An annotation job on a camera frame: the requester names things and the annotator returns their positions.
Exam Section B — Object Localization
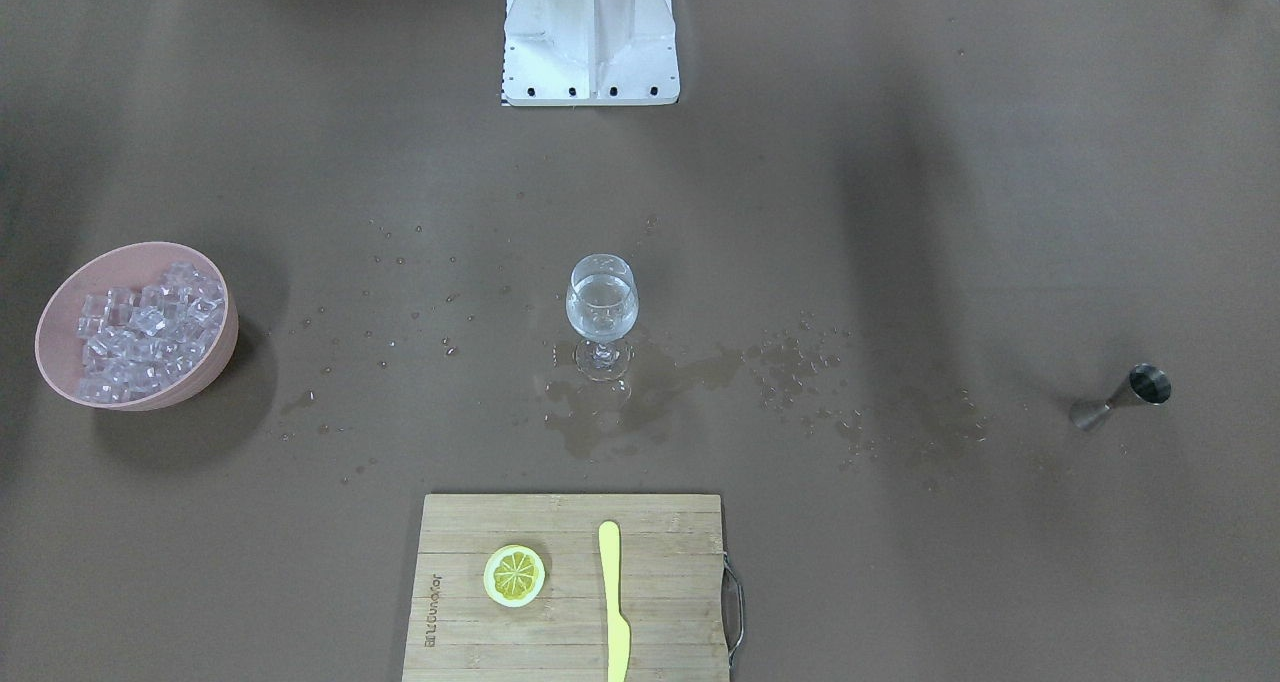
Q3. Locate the steel jigger measuring cup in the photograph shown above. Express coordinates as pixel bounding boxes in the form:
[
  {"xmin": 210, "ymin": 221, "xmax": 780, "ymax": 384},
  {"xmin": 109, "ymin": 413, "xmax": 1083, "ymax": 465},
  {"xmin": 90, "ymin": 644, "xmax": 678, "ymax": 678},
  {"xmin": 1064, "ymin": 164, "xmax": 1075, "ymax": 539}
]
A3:
[{"xmin": 1068, "ymin": 363, "xmax": 1172, "ymax": 431}]

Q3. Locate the clear wine glass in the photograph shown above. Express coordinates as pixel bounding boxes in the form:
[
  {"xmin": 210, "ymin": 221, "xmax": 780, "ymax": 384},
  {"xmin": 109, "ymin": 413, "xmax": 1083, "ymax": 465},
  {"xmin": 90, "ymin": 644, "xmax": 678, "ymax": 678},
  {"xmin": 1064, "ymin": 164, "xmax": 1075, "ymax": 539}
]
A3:
[{"xmin": 564, "ymin": 253, "xmax": 639, "ymax": 383}]

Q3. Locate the clear ice cubes pile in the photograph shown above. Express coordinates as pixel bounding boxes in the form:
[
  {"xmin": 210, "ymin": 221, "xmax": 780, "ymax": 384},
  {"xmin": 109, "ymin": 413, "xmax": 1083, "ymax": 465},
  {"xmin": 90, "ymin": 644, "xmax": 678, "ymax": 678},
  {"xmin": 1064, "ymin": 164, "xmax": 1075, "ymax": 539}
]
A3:
[{"xmin": 76, "ymin": 261, "xmax": 229, "ymax": 404}]

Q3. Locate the yellow lemon slice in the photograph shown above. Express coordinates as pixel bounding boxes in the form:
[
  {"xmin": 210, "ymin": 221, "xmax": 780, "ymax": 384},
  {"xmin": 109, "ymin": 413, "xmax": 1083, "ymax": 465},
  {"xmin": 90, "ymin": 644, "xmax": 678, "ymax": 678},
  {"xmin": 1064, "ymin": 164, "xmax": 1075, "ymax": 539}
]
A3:
[{"xmin": 483, "ymin": 545, "xmax": 547, "ymax": 608}]

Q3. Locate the bamboo cutting board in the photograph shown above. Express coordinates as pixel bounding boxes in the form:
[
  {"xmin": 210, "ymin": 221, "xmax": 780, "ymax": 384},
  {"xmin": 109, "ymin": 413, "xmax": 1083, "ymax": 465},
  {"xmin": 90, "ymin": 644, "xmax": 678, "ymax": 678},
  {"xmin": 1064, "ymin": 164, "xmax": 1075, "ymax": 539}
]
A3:
[{"xmin": 401, "ymin": 493, "xmax": 742, "ymax": 681}]

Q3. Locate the brown table mat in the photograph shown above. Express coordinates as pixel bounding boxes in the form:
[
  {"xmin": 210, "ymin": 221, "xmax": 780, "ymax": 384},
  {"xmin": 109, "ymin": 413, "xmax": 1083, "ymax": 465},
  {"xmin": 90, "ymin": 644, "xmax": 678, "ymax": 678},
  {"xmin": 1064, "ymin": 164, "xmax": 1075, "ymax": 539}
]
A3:
[{"xmin": 3, "ymin": 0, "xmax": 1277, "ymax": 681}]

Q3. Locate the yellow plastic knife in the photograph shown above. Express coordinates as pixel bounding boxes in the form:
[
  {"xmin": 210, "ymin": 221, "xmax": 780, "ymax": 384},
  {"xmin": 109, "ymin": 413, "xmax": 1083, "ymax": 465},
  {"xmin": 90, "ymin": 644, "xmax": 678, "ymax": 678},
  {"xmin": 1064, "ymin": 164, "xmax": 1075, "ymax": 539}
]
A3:
[{"xmin": 596, "ymin": 521, "xmax": 632, "ymax": 681}]

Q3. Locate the pink bowl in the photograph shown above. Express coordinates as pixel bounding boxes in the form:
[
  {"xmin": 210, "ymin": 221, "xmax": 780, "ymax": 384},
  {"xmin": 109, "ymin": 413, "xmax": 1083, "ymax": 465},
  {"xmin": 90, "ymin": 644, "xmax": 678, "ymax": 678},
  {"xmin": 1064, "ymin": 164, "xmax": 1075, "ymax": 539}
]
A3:
[{"xmin": 35, "ymin": 241, "xmax": 239, "ymax": 412}]

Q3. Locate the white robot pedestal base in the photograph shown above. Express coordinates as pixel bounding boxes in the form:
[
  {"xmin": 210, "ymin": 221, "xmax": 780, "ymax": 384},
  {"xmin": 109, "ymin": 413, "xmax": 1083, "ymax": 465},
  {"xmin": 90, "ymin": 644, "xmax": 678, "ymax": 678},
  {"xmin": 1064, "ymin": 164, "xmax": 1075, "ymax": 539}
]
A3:
[{"xmin": 500, "ymin": 0, "xmax": 681, "ymax": 107}]

